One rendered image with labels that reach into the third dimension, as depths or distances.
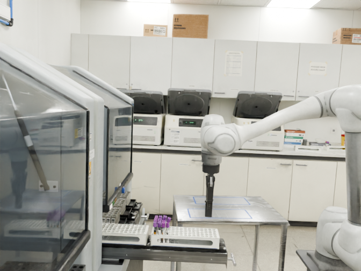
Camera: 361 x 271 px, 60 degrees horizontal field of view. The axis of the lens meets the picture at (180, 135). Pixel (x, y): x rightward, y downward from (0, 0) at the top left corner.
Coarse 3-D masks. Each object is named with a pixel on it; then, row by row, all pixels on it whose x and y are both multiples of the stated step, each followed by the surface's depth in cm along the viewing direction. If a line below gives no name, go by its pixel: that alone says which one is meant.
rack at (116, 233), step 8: (104, 224) 145; (112, 224) 145; (120, 224) 145; (128, 224) 146; (104, 232) 136; (112, 232) 136; (120, 232) 138; (128, 232) 138; (136, 232) 137; (144, 232) 138; (104, 240) 136; (112, 240) 141; (120, 240) 142; (128, 240) 142; (136, 240) 142; (144, 240) 136
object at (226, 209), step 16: (176, 208) 183; (192, 208) 185; (224, 208) 187; (240, 208) 188; (256, 208) 190; (272, 208) 191; (240, 224) 168; (256, 224) 169; (272, 224) 169; (288, 224) 177; (256, 240) 215; (256, 256) 216
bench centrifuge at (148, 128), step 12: (132, 96) 384; (144, 96) 382; (156, 96) 380; (144, 108) 408; (156, 108) 407; (144, 120) 369; (156, 120) 368; (144, 132) 367; (156, 132) 366; (144, 144) 369; (156, 144) 368
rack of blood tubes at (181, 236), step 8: (152, 232) 138; (176, 232) 139; (184, 232) 139; (192, 232) 141; (200, 232) 141; (208, 232) 141; (216, 232) 141; (152, 240) 136; (176, 240) 140; (184, 240) 144; (192, 240) 145; (200, 240) 145; (208, 240) 145; (216, 240) 135
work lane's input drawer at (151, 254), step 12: (108, 252) 135; (120, 252) 135; (132, 252) 135; (144, 252) 135; (156, 252) 135; (168, 252) 135; (180, 252) 135; (192, 252) 134; (204, 252) 134; (216, 252) 135
